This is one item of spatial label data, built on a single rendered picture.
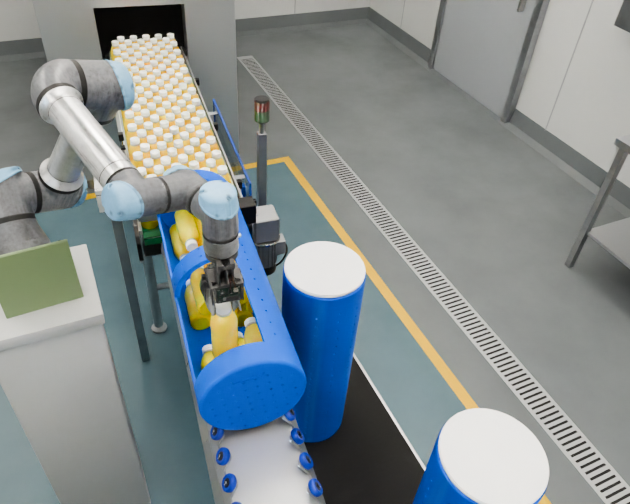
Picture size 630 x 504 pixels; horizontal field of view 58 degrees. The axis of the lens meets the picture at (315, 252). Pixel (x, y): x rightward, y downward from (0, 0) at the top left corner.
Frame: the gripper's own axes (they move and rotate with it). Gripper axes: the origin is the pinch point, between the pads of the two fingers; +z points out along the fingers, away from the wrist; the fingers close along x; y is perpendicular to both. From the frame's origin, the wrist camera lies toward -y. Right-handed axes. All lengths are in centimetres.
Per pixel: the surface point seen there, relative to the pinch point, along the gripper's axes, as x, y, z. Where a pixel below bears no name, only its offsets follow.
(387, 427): 72, -22, 119
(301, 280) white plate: 32, -34, 31
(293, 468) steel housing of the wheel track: 12.3, 23.0, 41.9
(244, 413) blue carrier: 2.3, 10.0, 31.2
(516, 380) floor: 153, -36, 134
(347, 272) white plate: 48, -33, 31
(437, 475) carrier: 46, 38, 36
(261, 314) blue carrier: 11.1, -6.3, 12.6
